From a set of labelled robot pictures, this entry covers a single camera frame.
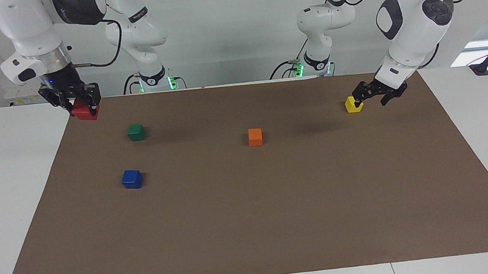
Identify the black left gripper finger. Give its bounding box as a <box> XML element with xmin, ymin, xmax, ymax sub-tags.
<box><xmin>379</xmin><ymin>84</ymin><xmax>410</xmax><ymax>107</ymax></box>
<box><xmin>351</xmin><ymin>80</ymin><xmax>378</xmax><ymax>110</ymax></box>

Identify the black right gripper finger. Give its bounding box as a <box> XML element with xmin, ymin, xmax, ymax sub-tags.
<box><xmin>38</xmin><ymin>85</ymin><xmax>76</xmax><ymax>120</ymax></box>
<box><xmin>83</xmin><ymin>82</ymin><xmax>102</xmax><ymax>110</ymax></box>

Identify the red wooden block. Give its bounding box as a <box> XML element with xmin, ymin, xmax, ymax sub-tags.
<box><xmin>70</xmin><ymin>98</ymin><xmax>101</xmax><ymax>123</ymax></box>

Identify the yellow wooden block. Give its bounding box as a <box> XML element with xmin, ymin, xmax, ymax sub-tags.
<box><xmin>344</xmin><ymin>95</ymin><xmax>365</xmax><ymax>114</ymax></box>

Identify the green wooden block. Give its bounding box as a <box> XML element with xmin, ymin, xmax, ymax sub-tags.
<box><xmin>126</xmin><ymin>122</ymin><xmax>146</xmax><ymax>142</ymax></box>

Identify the blue wooden block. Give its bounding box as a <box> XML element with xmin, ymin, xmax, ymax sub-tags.
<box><xmin>120</xmin><ymin>168</ymin><xmax>144</xmax><ymax>191</ymax></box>

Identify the orange wooden block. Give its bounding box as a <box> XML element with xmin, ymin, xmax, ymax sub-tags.
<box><xmin>247</xmin><ymin>127</ymin><xmax>264</xmax><ymax>148</ymax></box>

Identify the brown table mat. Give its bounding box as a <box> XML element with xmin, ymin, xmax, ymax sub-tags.
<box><xmin>0</xmin><ymin>62</ymin><xmax>488</xmax><ymax>274</ymax></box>

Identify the white wall box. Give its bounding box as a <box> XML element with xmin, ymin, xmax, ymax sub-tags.
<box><xmin>2</xmin><ymin>80</ymin><xmax>54</xmax><ymax>108</ymax></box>

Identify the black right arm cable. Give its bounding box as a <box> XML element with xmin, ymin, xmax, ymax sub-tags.
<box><xmin>68</xmin><ymin>17</ymin><xmax>126</xmax><ymax>70</ymax></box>

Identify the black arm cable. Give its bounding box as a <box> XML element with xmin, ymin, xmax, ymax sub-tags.
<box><xmin>68</xmin><ymin>17</ymin><xmax>126</xmax><ymax>70</ymax></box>
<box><xmin>337</xmin><ymin>0</ymin><xmax>470</xmax><ymax>77</ymax></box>

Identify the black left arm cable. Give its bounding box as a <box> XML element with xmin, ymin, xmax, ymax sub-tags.
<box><xmin>337</xmin><ymin>0</ymin><xmax>470</xmax><ymax>77</ymax></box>

